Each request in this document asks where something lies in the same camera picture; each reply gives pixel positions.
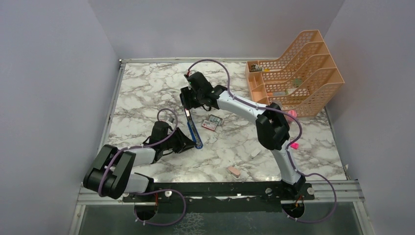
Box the red white staple box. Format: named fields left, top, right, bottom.
left=202, top=120, right=217, bottom=132

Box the round clear tape dispenser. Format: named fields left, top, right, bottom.
left=270, top=100, right=282, bottom=110

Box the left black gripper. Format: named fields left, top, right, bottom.
left=161, top=127, right=196, bottom=153

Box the pink capped pen tube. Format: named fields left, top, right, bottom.
left=287, top=110, right=297, bottom=123

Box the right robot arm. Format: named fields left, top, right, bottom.
left=180, top=72, right=305, bottom=199

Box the white eraser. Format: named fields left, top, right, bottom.
left=250, top=148, right=261, bottom=159

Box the orange desk organizer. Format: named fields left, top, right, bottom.
left=245, top=30, right=345, bottom=118

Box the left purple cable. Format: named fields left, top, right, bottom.
left=97, top=108, right=189, bottom=227

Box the blue stapler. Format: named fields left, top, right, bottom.
left=184, top=108, right=203, bottom=149

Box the pink eraser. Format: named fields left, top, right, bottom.
left=227, top=166, right=241, bottom=178

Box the pink highlighter marker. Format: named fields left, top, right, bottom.
left=290, top=142, right=299, bottom=149

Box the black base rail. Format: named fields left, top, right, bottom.
left=122, top=181, right=315, bottom=213

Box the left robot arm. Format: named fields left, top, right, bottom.
left=83, top=121, right=196, bottom=201

